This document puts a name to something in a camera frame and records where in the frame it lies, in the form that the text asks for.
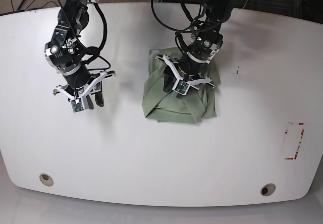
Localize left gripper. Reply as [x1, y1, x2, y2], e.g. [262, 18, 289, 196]
[155, 54, 214, 93]

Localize green t-shirt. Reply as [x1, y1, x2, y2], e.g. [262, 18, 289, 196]
[142, 47, 221, 124]

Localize red tape rectangle marking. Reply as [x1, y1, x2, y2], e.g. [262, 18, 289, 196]
[282, 122, 305, 160]

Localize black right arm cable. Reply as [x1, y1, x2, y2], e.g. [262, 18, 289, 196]
[47, 0, 112, 71]

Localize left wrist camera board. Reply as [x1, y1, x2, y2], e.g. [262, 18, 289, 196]
[172, 79, 190, 95]

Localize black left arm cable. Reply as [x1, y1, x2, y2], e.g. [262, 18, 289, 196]
[150, 0, 210, 58]

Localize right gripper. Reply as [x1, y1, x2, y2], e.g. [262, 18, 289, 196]
[53, 70, 116, 109]

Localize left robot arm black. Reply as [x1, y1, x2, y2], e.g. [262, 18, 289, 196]
[157, 0, 236, 96]

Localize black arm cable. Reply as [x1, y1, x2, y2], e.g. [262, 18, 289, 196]
[47, 0, 112, 71]
[150, 0, 210, 58]

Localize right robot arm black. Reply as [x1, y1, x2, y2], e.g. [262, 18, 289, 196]
[44, 0, 116, 113]

